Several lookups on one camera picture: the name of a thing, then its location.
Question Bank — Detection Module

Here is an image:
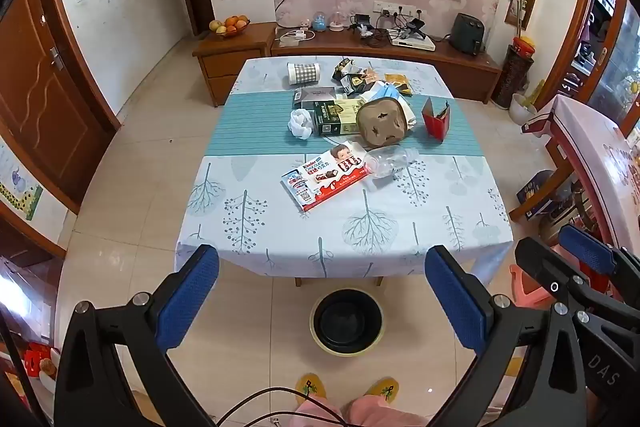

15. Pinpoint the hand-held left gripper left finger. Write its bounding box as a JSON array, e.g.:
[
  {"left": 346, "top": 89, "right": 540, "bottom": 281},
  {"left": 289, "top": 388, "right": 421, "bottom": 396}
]
[{"left": 55, "top": 244, "right": 221, "bottom": 427}]

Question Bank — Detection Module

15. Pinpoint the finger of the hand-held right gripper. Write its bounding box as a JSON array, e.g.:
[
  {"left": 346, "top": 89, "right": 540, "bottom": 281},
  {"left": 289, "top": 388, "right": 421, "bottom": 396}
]
[
  {"left": 559, "top": 225, "right": 640, "bottom": 303},
  {"left": 515, "top": 237, "right": 593, "bottom": 329}
]

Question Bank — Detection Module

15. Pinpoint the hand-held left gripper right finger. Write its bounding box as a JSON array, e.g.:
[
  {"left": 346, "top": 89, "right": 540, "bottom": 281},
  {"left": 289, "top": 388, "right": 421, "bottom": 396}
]
[{"left": 425, "top": 244, "right": 588, "bottom": 427}]

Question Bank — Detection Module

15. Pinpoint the black bin with yellow rim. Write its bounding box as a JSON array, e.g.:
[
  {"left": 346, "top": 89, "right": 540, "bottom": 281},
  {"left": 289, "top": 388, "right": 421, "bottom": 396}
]
[{"left": 309, "top": 288, "right": 387, "bottom": 355}]

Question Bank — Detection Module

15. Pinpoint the red carton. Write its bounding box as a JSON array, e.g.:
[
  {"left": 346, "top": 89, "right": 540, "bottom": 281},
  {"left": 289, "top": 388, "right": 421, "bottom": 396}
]
[{"left": 421, "top": 96, "right": 452, "bottom": 142}]

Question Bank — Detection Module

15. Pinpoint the white red chocolate box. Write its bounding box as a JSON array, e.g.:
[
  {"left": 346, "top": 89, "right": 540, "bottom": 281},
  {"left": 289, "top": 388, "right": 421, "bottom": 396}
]
[{"left": 280, "top": 143, "right": 371, "bottom": 212}]

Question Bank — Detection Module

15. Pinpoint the brown paper bag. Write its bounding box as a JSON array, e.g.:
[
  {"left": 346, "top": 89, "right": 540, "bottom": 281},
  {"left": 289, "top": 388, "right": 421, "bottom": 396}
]
[{"left": 356, "top": 97, "right": 406, "bottom": 150}]

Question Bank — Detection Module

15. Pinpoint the blue face mask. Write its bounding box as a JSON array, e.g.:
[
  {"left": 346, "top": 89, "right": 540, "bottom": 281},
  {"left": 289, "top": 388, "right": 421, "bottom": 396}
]
[{"left": 370, "top": 84, "right": 417, "bottom": 128}]

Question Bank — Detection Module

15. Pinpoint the orange yellow snack packet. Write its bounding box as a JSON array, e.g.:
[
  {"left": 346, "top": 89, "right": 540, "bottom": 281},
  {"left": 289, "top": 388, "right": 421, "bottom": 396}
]
[{"left": 384, "top": 73, "right": 413, "bottom": 96}]

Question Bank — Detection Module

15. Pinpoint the pink plastic stool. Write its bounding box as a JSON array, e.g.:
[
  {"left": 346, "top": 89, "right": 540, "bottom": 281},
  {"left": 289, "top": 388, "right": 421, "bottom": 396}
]
[{"left": 510, "top": 264, "right": 551, "bottom": 308}]

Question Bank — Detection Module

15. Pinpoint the blue cardboard box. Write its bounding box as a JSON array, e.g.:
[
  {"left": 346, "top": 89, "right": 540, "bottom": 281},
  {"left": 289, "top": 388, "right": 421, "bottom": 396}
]
[{"left": 516, "top": 169, "right": 556, "bottom": 220}]

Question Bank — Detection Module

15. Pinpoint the dining table with pink cloth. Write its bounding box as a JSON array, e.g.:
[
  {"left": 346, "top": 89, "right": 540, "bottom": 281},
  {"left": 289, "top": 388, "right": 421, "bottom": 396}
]
[{"left": 520, "top": 94, "right": 640, "bottom": 258}]

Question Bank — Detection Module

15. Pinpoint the wooden table base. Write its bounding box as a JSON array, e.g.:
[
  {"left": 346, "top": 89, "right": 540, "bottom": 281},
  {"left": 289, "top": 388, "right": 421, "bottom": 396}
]
[{"left": 294, "top": 276, "right": 385, "bottom": 288}]

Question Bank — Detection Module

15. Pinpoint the yellow embroidered slipper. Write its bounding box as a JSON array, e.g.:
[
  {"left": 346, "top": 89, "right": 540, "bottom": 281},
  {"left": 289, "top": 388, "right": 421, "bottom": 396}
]
[
  {"left": 295, "top": 373, "right": 328, "bottom": 405},
  {"left": 362, "top": 377, "right": 400, "bottom": 404}
]

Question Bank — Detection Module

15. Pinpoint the person's right leg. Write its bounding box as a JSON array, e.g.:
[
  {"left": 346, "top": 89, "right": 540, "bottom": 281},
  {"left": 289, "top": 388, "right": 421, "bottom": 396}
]
[{"left": 345, "top": 394, "right": 431, "bottom": 427}]

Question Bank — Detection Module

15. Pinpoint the person's leg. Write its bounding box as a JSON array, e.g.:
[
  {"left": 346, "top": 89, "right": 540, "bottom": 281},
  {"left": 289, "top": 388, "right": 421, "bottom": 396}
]
[
  {"left": 292, "top": 396, "right": 346, "bottom": 427},
  {"left": 345, "top": 394, "right": 431, "bottom": 427}
]

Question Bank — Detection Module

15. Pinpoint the white bucket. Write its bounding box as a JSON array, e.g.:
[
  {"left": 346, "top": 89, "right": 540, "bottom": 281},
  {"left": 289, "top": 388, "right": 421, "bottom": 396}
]
[{"left": 509, "top": 93, "right": 538, "bottom": 125}]

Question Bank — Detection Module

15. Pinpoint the clear plastic bottle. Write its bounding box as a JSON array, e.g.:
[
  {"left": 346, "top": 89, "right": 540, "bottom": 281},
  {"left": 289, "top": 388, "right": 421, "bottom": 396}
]
[{"left": 364, "top": 144, "right": 418, "bottom": 180}]

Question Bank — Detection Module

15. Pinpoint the person's left leg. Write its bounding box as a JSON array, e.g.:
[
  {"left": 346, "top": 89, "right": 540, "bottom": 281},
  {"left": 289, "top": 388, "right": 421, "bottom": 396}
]
[{"left": 292, "top": 396, "right": 346, "bottom": 427}]

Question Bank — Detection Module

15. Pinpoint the glass sliding door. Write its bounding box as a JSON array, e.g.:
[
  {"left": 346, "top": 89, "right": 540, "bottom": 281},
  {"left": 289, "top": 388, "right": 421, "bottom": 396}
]
[{"left": 585, "top": 0, "right": 640, "bottom": 108}]

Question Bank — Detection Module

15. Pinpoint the black woven basket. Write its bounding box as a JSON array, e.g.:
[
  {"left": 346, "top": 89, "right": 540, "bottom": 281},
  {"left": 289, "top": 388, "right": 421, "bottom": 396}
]
[{"left": 491, "top": 44, "right": 535, "bottom": 108}]

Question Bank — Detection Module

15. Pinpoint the white crumpled tissue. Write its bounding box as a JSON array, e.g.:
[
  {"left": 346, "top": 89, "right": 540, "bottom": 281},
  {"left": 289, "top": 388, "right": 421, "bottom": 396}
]
[{"left": 287, "top": 108, "right": 313, "bottom": 140}]

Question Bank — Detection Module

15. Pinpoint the dark green box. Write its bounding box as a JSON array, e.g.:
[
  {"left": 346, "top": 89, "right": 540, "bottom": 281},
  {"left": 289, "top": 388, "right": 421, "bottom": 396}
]
[{"left": 314, "top": 101, "right": 373, "bottom": 136}]

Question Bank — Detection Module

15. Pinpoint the long wooden television cabinet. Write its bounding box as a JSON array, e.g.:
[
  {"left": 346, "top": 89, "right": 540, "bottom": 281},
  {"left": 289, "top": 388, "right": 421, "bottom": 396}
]
[{"left": 270, "top": 24, "right": 503, "bottom": 105}]

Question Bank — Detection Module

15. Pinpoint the wooden drawer cabinet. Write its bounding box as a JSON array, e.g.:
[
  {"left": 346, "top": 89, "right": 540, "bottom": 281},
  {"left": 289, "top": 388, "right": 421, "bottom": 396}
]
[{"left": 192, "top": 23, "right": 278, "bottom": 108}]

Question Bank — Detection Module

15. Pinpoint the grey flat box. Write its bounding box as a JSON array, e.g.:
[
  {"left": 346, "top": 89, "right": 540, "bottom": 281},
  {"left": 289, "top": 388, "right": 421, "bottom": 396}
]
[{"left": 291, "top": 87, "right": 337, "bottom": 108}]

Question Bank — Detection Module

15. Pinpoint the black and yellow snack bag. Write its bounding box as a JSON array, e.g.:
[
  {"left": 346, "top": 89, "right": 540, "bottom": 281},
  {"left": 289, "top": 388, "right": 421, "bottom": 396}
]
[{"left": 340, "top": 74, "right": 373, "bottom": 96}]

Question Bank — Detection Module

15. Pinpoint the brown wooden door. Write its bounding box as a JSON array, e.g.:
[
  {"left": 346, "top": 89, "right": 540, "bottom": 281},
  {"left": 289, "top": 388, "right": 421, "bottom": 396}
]
[{"left": 0, "top": 0, "right": 121, "bottom": 215}]

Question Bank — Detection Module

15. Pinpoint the grey checkered paper cup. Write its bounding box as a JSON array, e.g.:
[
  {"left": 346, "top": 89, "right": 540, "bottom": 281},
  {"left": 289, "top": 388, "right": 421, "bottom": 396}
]
[{"left": 286, "top": 62, "right": 321, "bottom": 85}]

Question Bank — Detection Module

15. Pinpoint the white set-top box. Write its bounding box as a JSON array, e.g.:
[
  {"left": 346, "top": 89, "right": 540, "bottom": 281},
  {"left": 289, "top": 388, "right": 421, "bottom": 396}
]
[{"left": 387, "top": 34, "right": 436, "bottom": 52}]

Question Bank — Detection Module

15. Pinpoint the bowl of fruit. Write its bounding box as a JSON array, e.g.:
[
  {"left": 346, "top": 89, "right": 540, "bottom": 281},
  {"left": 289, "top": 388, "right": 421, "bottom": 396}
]
[{"left": 209, "top": 14, "right": 251, "bottom": 38}]

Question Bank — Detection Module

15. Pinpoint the children's wall chart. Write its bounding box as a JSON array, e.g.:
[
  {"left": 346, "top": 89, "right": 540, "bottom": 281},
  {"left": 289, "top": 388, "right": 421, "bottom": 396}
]
[{"left": 0, "top": 142, "right": 45, "bottom": 222}]

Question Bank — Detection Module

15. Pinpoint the white charger with cable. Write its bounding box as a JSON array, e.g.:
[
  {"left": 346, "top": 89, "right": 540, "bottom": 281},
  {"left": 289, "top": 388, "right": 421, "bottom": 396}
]
[{"left": 279, "top": 31, "right": 316, "bottom": 48}]

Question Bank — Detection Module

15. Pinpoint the white wall power strip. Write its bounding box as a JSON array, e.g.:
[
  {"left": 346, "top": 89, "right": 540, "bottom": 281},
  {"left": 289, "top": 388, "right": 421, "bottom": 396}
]
[{"left": 372, "top": 1, "right": 423, "bottom": 18}]

